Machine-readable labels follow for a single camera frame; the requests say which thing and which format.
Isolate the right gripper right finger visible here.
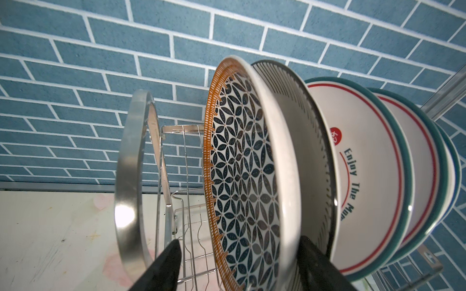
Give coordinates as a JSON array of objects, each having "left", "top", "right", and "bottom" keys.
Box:
[{"left": 297, "top": 236, "right": 357, "bottom": 291}]

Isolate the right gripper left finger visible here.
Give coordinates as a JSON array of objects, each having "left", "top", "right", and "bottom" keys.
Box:
[{"left": 129, "top": 240, "right": 182, "bottom": 291}]

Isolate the orange rimmed floral pattern plate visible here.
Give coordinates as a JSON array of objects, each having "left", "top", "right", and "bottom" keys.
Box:
[{"left": 203, "top": 56, "right": 301, "bottom": 291}]

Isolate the green rimmed red text plate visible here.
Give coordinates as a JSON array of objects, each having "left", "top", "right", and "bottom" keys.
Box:
[{"left": 306, "top": 77, "right": 415, "bottom": 281}]

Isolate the white plate black striped rim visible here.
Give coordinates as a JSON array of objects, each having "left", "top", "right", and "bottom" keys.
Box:
[{"left": 252, "top": 60, "right": 339, "bottom": 259}]

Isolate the blue rimmed white plate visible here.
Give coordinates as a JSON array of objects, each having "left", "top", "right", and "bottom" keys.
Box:
[{"left": 436, "top": 125, "right": 462, "bottom": 226}]

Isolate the right corner aluminium post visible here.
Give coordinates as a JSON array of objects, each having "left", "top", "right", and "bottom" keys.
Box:
[{"left": 421, "top": 65, "right": 466, "bottom": 121}]

